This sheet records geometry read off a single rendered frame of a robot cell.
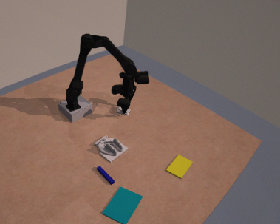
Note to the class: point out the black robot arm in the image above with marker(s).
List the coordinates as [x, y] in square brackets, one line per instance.
[130, 75]

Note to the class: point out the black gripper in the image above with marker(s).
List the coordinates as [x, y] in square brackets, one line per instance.
[128, 93]

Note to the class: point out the yellow flat rectangular plate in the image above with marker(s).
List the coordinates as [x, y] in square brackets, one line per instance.
[179, 166]

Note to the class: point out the teal flat rectangular plate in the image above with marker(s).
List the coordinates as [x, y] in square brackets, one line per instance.
[122, 206]

